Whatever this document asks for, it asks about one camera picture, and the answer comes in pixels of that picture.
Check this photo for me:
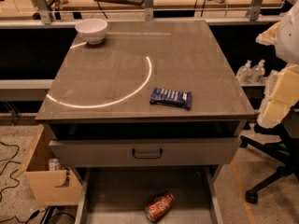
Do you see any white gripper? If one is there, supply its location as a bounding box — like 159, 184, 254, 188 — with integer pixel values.
255, 1, 299, 128

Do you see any blue snack bar packet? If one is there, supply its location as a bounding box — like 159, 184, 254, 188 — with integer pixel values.
149, 88, 192, 109

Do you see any white ceramic bowl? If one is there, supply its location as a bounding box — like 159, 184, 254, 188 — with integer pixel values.
75, 19, 107, 45

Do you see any open grey middle drawer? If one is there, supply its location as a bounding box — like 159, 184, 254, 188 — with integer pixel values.
75, 166, 224, 224

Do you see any clear sanitizer bottle left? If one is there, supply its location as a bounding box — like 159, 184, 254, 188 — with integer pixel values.
236, 60, 251, 84

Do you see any grey drawer cabinet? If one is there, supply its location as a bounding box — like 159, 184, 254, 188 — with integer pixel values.
35, 20, 256, 224

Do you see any black floor cable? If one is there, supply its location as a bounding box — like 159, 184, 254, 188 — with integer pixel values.
0, 140, 41, 224

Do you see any small white can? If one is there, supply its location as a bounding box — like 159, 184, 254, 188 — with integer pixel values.
49, 158, 60, 171

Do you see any black office chair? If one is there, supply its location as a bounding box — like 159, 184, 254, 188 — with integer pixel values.
240, 108, 299, 203

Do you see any cardboard box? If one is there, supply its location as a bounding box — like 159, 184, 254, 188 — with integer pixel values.
15, 125, 82, 206

